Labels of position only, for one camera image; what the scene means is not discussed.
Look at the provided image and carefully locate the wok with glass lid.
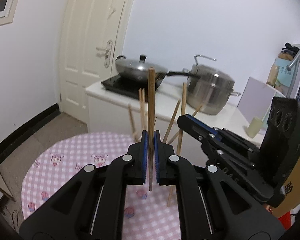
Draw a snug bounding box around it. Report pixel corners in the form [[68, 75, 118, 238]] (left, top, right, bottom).
[[115, 54, 200, 83]]

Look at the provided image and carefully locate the white kitchen cabinet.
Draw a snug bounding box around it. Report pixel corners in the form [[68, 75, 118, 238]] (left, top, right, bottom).
[[85, 81, 268, 150]]

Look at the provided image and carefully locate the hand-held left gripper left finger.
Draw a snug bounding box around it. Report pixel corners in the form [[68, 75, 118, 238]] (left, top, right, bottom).
[[19, 130, 148, 240]]

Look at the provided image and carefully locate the pale green cup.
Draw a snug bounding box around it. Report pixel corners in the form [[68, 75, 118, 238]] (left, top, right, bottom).
[[246, 117, 264, 138]]

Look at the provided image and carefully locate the black floor cable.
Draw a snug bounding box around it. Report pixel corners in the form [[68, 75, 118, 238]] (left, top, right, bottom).
[[1, 204, 22, 230]]

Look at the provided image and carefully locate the white door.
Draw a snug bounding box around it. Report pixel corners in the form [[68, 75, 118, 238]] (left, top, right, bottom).
[[59, 0, 138, 125]]

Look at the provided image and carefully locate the metal door handle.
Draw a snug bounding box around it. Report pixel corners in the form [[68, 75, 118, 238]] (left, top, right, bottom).
[[95, 39, 113, 68]]

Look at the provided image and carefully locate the pink checked tablecloth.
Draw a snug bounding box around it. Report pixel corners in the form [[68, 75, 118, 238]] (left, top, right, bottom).
[[21, 131, 185, 240]]

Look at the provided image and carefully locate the black induction cooktop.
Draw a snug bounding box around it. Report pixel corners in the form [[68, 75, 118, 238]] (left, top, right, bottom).
[[101, 74, 165, 100]]

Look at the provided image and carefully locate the steel steamer pot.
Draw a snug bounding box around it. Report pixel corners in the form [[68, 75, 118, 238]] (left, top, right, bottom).
[[182, 54, 241, 115]]

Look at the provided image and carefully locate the grey metal pole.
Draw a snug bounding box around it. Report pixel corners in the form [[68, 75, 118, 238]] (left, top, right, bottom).
[[286, 34, 300, 98]]

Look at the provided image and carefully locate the dark clothes pile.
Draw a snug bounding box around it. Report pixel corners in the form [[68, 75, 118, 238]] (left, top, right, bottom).
[[281, 42, 300, 68]]

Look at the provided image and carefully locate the printed cardboard box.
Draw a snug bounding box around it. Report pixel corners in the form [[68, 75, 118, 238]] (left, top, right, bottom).
[[272, 152, 300, 218]]

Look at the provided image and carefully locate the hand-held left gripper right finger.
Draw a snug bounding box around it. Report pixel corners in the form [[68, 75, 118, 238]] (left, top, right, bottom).
[[154, 130, 285, 240]]

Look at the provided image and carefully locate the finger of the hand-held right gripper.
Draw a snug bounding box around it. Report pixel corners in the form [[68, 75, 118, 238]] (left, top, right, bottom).
[[177, 116, 256, 171], [187, 114, 261, 156]]

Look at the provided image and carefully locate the glass wok lid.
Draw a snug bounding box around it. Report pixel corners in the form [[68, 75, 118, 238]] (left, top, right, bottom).
[[116, 54, 168, 72]]

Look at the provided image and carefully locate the teal box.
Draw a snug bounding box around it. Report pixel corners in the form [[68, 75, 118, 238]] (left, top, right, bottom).
[[275, 59, 298, 88]]

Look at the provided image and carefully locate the single wooden chopstick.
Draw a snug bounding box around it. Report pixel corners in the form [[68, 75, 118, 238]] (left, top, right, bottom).
[[148, 67, 155, 192]]

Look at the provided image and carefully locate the bunch of wooden chopsticks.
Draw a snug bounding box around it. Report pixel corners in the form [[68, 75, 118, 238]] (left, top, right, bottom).
[[127, 87, 203, 145]]

